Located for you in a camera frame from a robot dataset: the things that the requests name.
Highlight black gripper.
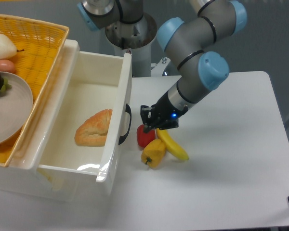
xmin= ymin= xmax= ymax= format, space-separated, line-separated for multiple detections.
xmin=140 ymin=92 xmax=188 ymax=133

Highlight white top drawer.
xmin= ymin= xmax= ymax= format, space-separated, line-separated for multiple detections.
xmin=39 ymin=51 xmax=131 ymax=194

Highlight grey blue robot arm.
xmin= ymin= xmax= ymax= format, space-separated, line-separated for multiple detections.
xmin=77 ymin=0 xmax=247 ymax=133

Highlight white drawer cabinet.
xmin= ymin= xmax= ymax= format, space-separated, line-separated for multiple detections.
xmin=0 ymin=39 xmax=79 ymax=201

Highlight red bell pepper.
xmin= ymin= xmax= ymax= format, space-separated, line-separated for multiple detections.
xmin=137 ymin=125 xmax=156 ymax=148

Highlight yellow banana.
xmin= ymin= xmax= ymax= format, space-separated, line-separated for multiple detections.
xmin=156 ymin=128 xmax=189 ymax=161

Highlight yellow bell pepper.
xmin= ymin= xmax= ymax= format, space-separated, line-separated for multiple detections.
xmin=141 ymin=139 xmax=166 ymax=168

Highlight croissant bread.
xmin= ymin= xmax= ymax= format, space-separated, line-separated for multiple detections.
xmin=74 ymin=109 xmax=112 ymax=147

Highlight yellow wicker basket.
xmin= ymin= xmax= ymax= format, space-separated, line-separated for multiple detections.
xmin=0 ymin=14 xmax=69 ymax=167

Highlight grey plate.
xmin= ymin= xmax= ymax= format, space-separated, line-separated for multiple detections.
xmin=0 ymin=72 xmax=33 ymax=144

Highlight pink egg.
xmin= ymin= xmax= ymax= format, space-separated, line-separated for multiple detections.
xmin=0 ymin=60 xmax=16 ymax=74

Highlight white pear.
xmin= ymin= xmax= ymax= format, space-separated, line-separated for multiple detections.
xmin=0 ymin=33 xmax=24 ymax=60

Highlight black top drawer handle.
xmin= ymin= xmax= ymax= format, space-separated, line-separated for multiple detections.
xmin=118 ymin=103 xmax=132 ymax=145

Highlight metal table bracket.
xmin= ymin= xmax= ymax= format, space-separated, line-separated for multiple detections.
xmin=150 ymin=57 xmax=171 ymax=77

